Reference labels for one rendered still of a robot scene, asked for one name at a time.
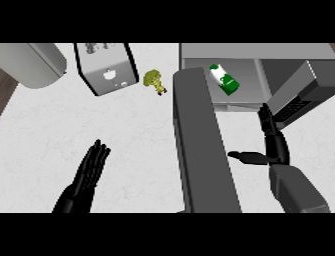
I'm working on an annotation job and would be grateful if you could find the green and white milk carton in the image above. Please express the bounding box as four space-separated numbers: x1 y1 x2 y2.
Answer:
209 63 241 97

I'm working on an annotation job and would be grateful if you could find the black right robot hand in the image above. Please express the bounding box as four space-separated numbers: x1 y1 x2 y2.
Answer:
226 102 291 166

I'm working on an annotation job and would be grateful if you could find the grey microwave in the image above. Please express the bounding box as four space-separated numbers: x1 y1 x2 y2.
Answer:
179 43 335 131

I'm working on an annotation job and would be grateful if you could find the yellow-green broccoli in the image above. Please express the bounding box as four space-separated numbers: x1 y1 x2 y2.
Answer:
142 69 169 97

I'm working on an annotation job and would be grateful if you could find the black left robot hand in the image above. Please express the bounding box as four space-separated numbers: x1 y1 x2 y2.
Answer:
52 139 113 214

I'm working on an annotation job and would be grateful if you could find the pale grey rounded appliance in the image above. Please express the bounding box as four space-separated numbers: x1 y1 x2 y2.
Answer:
0 43 70 90

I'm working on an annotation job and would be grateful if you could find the silver toaster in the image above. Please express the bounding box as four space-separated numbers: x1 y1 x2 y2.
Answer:
73 43 141 97

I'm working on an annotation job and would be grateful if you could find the dark grey microwave door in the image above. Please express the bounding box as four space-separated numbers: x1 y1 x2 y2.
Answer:
172 67 244 214

